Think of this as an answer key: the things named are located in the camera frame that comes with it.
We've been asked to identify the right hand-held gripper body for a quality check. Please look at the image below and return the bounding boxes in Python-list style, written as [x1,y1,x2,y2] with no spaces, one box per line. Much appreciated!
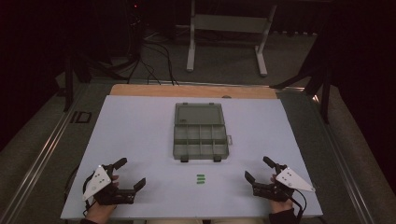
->
[251,163,317,203]

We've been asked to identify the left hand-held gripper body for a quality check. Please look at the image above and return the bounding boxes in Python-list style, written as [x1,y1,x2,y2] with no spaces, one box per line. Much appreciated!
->
[81,163,138,206]

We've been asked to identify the grey plastic compartment box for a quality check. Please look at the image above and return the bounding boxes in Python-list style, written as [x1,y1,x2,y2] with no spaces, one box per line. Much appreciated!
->
[172,102,234,163]

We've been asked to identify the person's right hand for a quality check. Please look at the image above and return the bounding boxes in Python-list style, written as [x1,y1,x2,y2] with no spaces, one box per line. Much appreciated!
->
[268,174,295,216]

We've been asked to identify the person's left hand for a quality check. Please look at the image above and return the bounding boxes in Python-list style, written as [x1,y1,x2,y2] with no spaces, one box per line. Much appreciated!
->
[85,174,121,224]

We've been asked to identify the white foam board mat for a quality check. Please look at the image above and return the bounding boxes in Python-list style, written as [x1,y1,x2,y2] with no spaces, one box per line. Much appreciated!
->
[60,94,324,221]

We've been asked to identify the person's right black sleeve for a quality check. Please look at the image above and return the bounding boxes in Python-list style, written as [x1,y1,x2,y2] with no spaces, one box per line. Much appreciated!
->
[267,207,301,224]

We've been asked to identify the black tripod stand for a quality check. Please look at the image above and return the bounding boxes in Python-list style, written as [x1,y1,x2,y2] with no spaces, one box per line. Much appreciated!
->
[269,29,333,125]
[63,50,129,114]

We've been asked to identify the white metal stand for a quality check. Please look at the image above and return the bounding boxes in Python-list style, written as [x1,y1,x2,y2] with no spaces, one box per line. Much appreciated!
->
[185,0,278,78]

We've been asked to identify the left hand-held gripper black cable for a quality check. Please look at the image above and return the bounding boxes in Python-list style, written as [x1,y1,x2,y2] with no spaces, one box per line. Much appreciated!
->
[80,172,98,217]

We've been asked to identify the hand-held gripper black cable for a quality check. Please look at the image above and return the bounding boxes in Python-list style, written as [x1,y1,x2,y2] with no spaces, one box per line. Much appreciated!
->
[287,188,308,224]
[80,172,98,217]

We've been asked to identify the right hand-held gripper black cable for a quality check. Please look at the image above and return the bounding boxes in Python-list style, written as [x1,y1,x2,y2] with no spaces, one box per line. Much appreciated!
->
[287,188,308,224]

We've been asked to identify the metal floor rail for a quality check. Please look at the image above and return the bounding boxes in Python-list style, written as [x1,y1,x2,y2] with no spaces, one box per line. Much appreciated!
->
[309,92,376,224]
[0,83,90,224]

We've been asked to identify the black floor cables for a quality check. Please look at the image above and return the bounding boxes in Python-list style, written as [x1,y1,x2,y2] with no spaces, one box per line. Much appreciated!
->
[125,38,181,87]

